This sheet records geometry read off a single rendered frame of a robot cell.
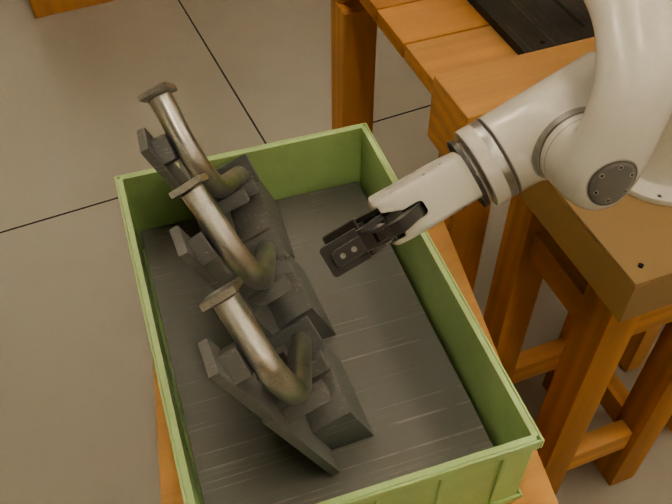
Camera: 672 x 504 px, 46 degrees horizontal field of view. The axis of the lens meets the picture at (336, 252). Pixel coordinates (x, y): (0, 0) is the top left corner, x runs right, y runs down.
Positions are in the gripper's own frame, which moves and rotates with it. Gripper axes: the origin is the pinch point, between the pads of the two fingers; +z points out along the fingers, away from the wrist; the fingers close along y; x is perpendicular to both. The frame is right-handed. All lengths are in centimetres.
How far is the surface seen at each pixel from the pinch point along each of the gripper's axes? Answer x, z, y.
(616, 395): 72, -30, -96
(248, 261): -2.8, 10.3, -12.3
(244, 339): 2.7, 12.3, 1.5
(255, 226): -4.9, 12.0, -41.6
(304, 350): 10.3, 10.9, -15.8
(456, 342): 23.0, -5.4, -29.6
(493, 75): -5, -37, -75
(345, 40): -30, -19, -122
